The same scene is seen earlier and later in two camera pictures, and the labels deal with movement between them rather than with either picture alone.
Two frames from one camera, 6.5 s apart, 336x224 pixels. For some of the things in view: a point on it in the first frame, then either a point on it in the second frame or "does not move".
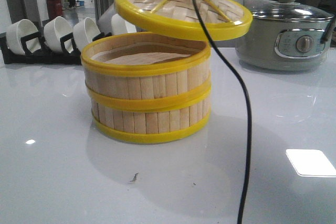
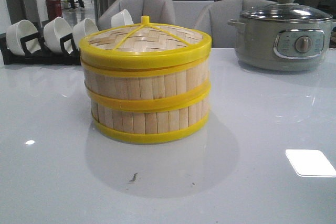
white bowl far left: (15, 31) does not move
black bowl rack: (32, 53) does not move
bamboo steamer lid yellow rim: (200, 12) -> (145, 46)
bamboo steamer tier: (142, 71) does not move
